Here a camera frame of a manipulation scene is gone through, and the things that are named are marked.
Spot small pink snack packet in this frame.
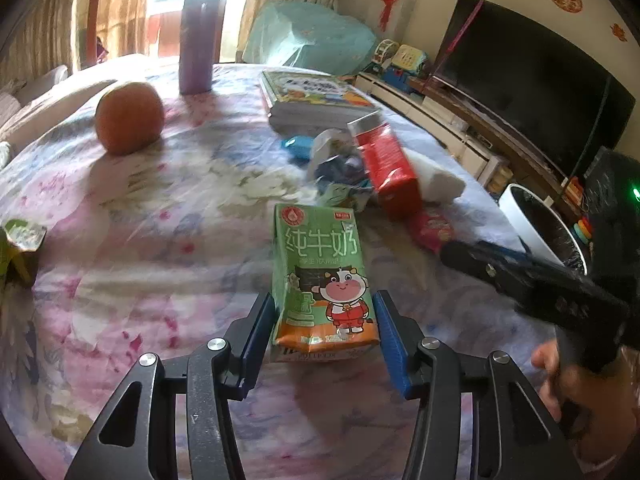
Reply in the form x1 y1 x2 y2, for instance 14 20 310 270
406 209 454 254

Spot left beige curtain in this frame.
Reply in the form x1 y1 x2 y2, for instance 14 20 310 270
1 0 148 84

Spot white foam block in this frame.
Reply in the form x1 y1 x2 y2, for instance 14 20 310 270
402 148 466 204

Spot red drink carton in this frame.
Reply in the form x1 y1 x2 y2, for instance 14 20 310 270
347 112 422 221

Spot black flat television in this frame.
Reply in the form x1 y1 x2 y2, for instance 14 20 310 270
433 0 636 178

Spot green crumpled wrapper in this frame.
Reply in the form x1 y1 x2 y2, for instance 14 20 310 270
1 219 47 288

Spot colourful toy set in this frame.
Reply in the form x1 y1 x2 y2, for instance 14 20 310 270
364 39 431 93

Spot teal covered furniture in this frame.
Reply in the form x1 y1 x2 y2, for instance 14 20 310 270
242 0 378 76

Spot stack of children's books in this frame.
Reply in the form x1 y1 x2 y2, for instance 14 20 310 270
259 70 378 132

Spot teal plastic clip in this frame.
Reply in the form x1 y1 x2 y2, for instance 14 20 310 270
281 136 314 162

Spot crumpled white tissue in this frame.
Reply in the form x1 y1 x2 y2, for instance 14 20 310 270
307 129 355 180

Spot blue crumpled plastic bag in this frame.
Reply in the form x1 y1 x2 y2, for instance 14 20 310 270
314 155 372 193

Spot person's right hand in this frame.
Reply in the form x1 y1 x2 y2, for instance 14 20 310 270
530 340 639 465

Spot white tv cabinet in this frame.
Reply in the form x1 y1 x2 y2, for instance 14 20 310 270
355 72 525 197

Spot floral tablecloth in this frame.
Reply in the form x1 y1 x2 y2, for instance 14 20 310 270
1 63 416 479

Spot beige sofa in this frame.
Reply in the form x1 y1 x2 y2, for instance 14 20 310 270
1 60 122 155

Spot orange fruit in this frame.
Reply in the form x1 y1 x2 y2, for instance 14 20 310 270
94 81 165 156

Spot rainbow stacking ring toy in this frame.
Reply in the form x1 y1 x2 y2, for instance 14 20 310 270
573 216 593 245

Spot green milk carton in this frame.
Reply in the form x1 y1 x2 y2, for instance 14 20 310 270
270 204 380 362

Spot white trash bin black liner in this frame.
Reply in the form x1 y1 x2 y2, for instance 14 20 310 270
498 183 588 275

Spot purple thermos bottle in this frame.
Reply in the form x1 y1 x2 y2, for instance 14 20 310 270
179 0 226 96

